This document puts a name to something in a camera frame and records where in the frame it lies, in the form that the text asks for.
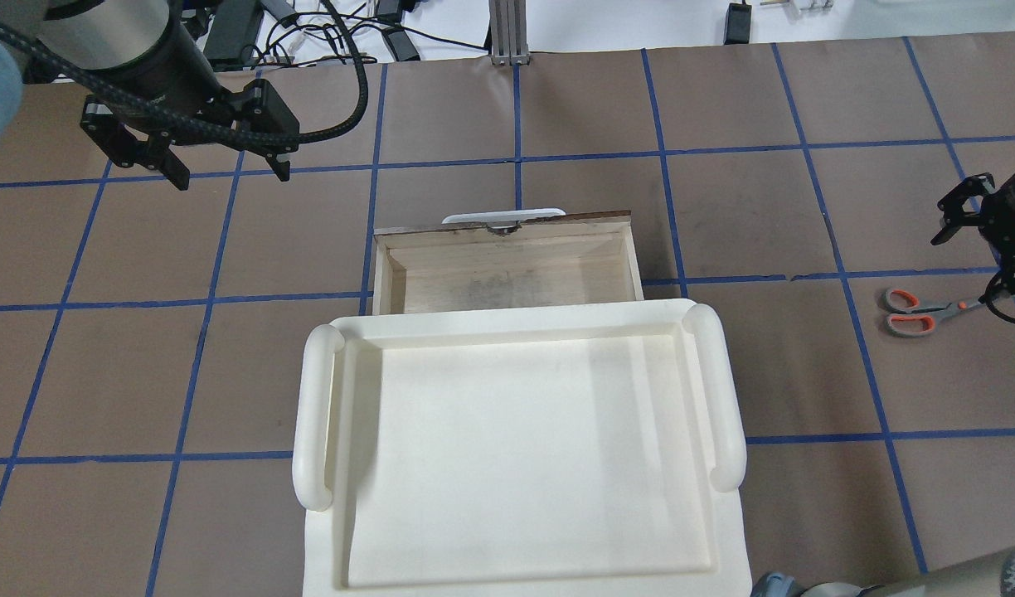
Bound braided black gripper cable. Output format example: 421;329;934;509
0;0;370;147

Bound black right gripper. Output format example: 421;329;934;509
930;172;1015;305

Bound aluminium frame post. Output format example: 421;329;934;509
488;0;531;66

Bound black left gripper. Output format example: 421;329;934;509
80;80;300;192

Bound white plastic tray box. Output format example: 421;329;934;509
292;299;751;596

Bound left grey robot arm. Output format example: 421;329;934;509
0;1;299;192

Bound wooden drawer with white handle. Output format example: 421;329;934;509
373;208;642;316

